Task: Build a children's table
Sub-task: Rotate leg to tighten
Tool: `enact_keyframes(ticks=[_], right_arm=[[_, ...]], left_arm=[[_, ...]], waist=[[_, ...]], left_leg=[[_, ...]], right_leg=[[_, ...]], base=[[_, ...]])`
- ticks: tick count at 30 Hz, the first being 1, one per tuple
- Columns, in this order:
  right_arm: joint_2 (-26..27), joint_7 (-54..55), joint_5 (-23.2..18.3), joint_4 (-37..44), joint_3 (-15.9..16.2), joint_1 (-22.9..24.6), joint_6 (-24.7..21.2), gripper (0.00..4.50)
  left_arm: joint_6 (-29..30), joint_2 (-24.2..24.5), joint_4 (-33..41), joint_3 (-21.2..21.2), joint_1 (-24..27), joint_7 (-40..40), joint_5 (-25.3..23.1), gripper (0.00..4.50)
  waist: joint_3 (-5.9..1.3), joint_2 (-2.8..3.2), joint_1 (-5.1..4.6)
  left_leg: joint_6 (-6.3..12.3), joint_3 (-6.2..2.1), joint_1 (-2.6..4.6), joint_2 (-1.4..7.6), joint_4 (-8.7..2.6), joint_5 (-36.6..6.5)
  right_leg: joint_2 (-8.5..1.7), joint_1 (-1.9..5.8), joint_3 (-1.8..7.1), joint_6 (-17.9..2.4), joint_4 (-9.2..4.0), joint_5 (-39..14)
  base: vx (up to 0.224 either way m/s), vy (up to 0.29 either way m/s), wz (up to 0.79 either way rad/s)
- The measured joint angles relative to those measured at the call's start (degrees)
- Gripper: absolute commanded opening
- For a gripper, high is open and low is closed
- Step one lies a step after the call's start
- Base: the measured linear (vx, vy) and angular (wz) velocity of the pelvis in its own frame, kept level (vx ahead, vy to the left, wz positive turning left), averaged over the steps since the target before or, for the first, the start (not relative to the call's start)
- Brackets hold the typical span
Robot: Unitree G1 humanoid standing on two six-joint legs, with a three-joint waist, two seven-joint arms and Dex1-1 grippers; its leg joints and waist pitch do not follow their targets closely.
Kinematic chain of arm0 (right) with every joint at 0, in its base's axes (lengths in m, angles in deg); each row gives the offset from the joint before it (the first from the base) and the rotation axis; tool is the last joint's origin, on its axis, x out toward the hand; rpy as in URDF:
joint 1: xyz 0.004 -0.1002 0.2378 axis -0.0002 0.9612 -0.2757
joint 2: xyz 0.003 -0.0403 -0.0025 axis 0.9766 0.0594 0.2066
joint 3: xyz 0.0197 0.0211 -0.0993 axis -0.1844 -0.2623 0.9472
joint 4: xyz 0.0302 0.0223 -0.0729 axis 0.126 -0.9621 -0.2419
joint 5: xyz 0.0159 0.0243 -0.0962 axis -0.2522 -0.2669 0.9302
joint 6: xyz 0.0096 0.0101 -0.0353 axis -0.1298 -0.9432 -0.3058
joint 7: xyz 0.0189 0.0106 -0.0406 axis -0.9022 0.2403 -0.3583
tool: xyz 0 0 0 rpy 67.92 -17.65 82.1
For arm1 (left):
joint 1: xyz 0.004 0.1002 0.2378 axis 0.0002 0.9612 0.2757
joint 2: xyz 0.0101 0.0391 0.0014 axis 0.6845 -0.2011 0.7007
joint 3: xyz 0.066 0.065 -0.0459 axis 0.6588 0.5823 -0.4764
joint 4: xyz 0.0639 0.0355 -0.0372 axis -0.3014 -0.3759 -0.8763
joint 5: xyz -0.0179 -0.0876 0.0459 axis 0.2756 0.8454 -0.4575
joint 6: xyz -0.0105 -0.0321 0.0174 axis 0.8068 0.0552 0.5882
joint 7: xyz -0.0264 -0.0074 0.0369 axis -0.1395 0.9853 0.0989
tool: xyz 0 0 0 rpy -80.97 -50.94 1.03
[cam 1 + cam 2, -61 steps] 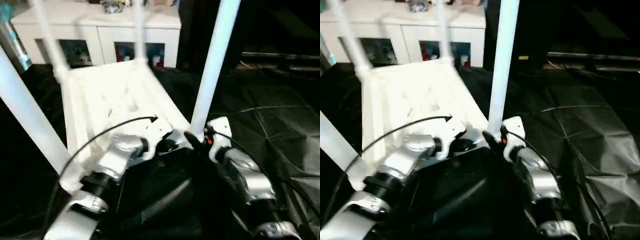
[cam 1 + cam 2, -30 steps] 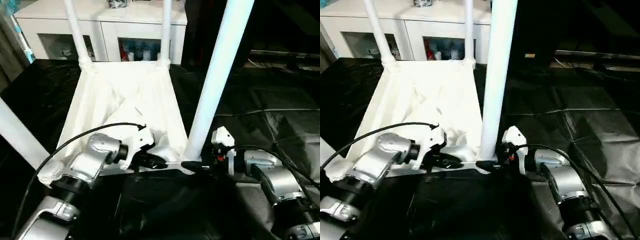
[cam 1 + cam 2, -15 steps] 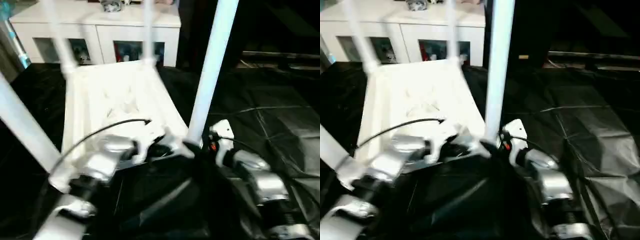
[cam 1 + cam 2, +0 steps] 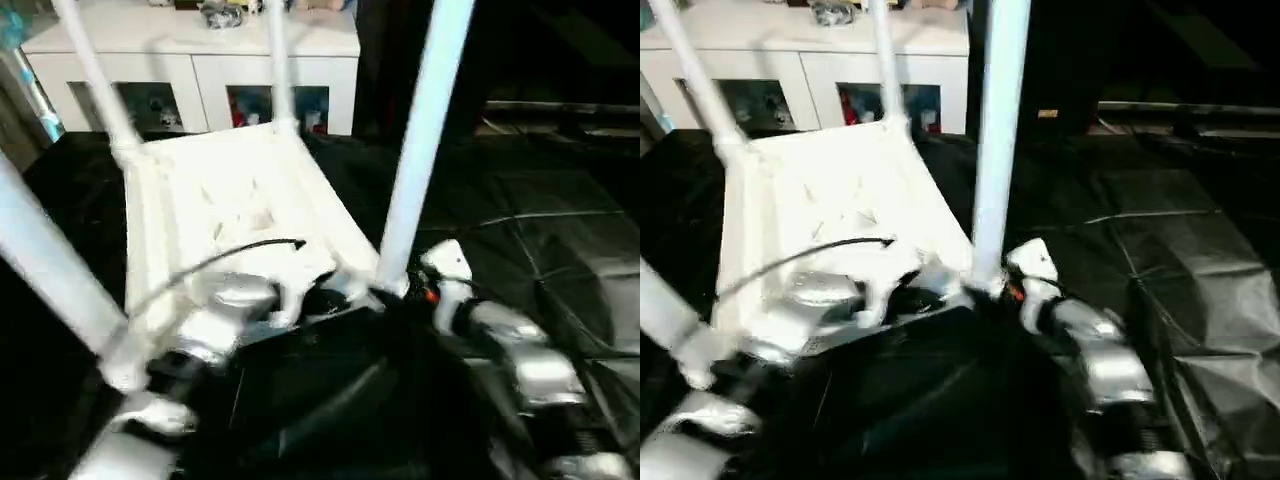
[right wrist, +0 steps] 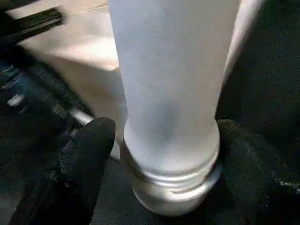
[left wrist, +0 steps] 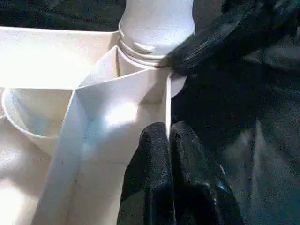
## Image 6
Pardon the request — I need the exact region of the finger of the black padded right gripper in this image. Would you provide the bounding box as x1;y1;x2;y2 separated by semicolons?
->
155;0;300;78

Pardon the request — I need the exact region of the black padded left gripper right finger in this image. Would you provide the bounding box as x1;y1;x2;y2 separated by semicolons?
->
170;120;242;225

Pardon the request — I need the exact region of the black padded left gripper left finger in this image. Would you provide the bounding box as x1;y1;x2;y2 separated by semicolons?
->
118;121;176;225

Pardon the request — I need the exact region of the white plastic table leg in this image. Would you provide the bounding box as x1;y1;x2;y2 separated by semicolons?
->
118;0;197;69

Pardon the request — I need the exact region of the white plastic table top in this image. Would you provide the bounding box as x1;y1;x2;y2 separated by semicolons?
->
0;26;188;225

